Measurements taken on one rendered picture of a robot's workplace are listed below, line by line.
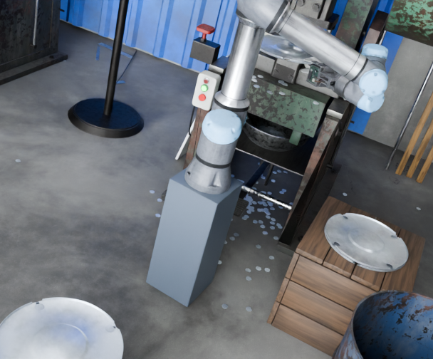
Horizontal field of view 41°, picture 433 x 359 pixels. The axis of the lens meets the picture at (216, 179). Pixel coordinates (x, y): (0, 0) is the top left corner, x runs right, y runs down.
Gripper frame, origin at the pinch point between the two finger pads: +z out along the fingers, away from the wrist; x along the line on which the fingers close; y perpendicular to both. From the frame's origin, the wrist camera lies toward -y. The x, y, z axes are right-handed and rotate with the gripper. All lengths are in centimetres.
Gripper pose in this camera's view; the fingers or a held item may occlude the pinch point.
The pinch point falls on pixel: (308, 62)
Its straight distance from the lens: 205.8
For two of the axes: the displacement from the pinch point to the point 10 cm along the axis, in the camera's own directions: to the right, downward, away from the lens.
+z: -5.1, -4.9, 7.1
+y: -8.4, 1.0, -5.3
